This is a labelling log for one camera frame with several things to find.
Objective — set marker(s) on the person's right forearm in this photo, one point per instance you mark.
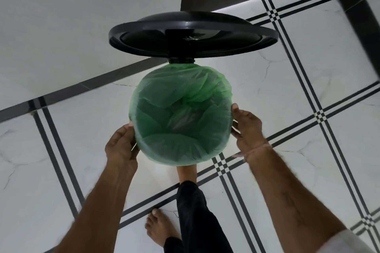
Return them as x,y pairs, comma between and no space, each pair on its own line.
291,202

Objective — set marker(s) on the black pedal trash bin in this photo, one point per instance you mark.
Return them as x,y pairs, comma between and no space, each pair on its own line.
142,36

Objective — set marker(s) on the person's left foot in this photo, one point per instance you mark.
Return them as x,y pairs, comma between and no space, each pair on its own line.
160,229

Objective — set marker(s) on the pink thread wrist band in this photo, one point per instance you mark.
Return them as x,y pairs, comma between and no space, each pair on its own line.
258,149

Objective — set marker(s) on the person's left hand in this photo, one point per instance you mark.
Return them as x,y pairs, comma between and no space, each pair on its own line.
121,149

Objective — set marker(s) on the green plastic garbage bag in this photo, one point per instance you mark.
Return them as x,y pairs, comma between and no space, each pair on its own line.
178,119

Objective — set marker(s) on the person's foot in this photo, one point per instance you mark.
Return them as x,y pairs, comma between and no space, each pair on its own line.
187,174
160,229

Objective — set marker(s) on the person's right hand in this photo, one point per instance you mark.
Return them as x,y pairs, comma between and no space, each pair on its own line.
250,134

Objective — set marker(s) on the dark trousers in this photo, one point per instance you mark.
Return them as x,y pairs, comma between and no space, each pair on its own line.
199,223

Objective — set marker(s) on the person's left forearm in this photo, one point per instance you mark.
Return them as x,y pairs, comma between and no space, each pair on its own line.
98,211

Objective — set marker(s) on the person's right foot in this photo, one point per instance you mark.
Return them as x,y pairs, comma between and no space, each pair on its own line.
187,174

